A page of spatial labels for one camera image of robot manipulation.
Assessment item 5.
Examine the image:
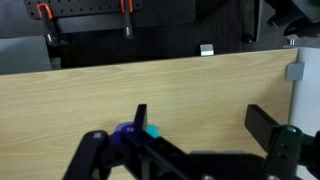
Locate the orange handled black clamp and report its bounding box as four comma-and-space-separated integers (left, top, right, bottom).
35, 2, 63, 48
119, 0, 136, 40

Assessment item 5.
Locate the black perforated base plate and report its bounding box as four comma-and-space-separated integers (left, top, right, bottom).
23, 0, 196, 34

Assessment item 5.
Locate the grey table bracket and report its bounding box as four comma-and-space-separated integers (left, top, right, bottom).
285, 62, 305, 82
199, 43, 215, 57

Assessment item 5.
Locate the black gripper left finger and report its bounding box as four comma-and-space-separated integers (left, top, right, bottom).
63, 104, 193, 180

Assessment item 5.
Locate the blue plastic cup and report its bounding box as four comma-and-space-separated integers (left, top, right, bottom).
146, 124, 161, 139

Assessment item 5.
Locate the white partition panel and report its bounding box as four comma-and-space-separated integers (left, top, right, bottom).
288, 46, 320, 134

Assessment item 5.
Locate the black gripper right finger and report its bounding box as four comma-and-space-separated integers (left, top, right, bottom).
244, 104, 320, 180

